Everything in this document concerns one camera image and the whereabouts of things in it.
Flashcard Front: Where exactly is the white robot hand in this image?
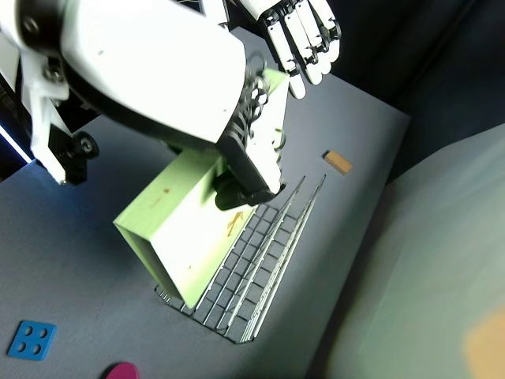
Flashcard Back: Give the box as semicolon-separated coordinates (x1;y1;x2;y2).
58;0;288;211
239;0;342;99

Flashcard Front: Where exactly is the light green box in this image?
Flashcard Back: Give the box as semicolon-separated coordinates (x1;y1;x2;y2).
113;67;290;311

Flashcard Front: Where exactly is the small brown wooden block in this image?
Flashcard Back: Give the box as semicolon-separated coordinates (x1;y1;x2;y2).
323;149;354;175

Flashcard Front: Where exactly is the grey table cloth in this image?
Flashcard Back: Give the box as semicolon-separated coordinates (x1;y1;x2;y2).
0;26;412;379

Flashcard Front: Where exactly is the blue square four-hole block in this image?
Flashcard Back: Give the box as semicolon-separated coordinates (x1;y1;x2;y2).
7;320;58;362

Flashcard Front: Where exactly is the pink round block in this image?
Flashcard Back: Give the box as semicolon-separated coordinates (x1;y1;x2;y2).
103;362;140;379

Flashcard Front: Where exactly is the wire metal rack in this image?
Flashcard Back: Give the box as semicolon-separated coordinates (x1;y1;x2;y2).
153;173;328;347

